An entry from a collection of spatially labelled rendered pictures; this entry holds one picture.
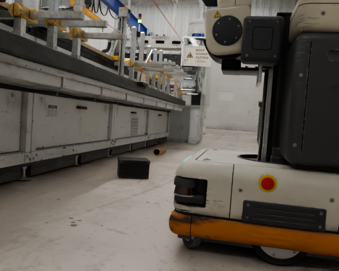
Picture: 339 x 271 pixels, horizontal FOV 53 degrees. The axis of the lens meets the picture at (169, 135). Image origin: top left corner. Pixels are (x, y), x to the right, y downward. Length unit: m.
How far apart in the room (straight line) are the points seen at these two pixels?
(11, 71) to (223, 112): 10.65
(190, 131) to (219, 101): 6.38
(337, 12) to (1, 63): 1.21
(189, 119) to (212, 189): 4.76
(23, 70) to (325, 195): 1.28
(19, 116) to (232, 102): 10.32
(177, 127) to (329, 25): 4.83
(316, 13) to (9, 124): 1.51
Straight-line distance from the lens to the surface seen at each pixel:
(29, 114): 2.03
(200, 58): 5.68
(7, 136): 1.95
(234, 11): 1.27
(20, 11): 1.59
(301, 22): 1.11
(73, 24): 1.82
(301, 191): 1.04
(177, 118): 5.79
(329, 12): 1.12
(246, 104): 11.91
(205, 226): 1.06
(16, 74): 1.60
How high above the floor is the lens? 0.41
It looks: 3 degrees down
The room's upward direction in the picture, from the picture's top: 4 degrees clockwise
